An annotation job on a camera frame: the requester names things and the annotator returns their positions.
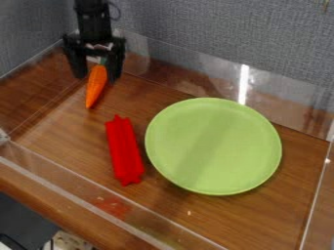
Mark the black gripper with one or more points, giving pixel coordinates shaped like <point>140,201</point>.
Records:
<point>76,49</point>

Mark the orange toy carrot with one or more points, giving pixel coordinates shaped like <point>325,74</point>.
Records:
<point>96,81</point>

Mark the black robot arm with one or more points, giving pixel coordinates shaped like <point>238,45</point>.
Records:
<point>93,41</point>

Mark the green round plate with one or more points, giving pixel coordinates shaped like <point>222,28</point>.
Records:
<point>212,146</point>

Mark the clear acrylic enclosure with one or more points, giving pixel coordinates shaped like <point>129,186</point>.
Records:
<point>55,166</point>

